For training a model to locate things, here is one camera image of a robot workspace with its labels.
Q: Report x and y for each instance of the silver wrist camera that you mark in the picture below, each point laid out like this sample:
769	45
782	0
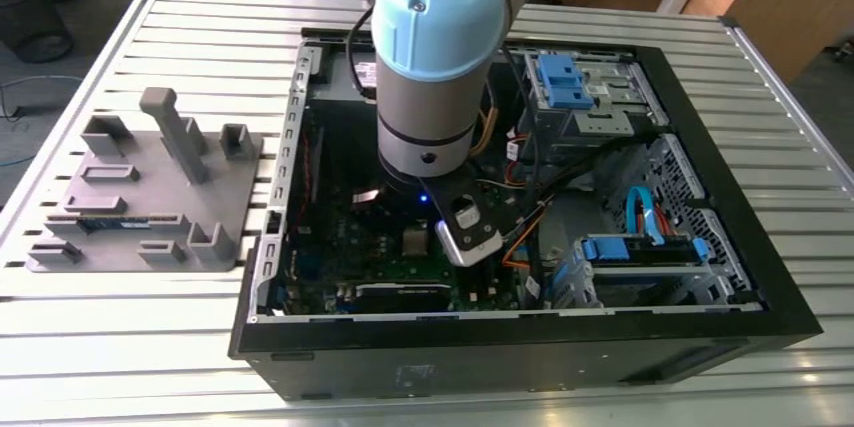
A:
467	237

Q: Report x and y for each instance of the black RAM slot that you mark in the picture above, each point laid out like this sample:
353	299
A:
461	284

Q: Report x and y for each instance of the black open PC case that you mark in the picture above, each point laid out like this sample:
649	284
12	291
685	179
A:
467	362

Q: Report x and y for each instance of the green Dell motherboard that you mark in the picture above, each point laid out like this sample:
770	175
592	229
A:
334	257

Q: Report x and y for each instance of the silver green CPU chip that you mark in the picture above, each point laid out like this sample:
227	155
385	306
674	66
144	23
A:
415	241

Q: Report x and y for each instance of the grey metal drive cage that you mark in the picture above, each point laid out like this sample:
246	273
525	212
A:
601	122

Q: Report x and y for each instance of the grey plastic parts rack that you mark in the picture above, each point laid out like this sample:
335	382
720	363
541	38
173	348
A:
161	187

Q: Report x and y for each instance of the hard disk in blue carrier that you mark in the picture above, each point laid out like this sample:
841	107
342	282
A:
604	249

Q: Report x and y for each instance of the black graphics card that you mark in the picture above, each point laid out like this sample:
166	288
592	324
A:
401	297

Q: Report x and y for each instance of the blue RAM stick on rack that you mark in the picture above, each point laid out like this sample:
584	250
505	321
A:
114	224

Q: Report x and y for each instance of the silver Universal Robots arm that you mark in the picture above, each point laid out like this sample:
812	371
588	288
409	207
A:
434	47

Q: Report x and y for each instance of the blue drive latch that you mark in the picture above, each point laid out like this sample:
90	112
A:
567	92

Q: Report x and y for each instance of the metal disk bay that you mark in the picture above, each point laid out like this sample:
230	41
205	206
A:
668	277

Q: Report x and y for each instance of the grey power supply unit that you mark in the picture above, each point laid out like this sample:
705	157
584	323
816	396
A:
337	82

